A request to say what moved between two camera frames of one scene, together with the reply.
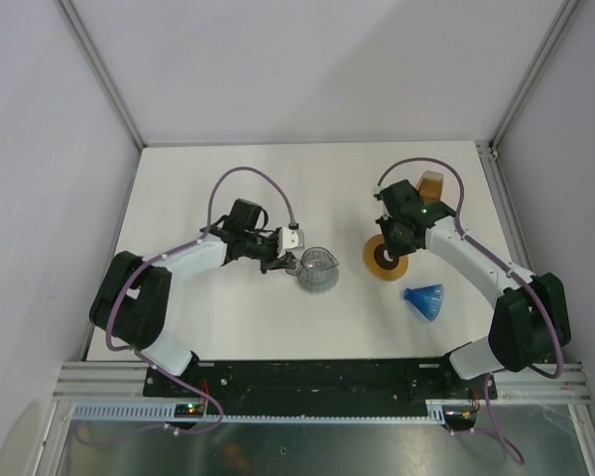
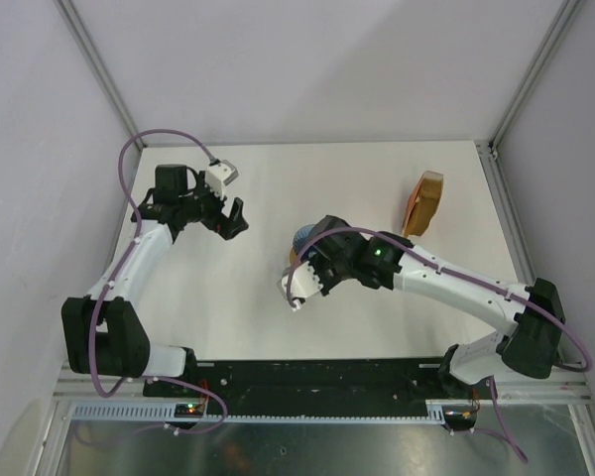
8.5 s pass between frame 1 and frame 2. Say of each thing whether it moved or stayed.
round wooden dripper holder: moved
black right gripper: moved
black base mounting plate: stayed
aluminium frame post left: stayed
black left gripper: moved
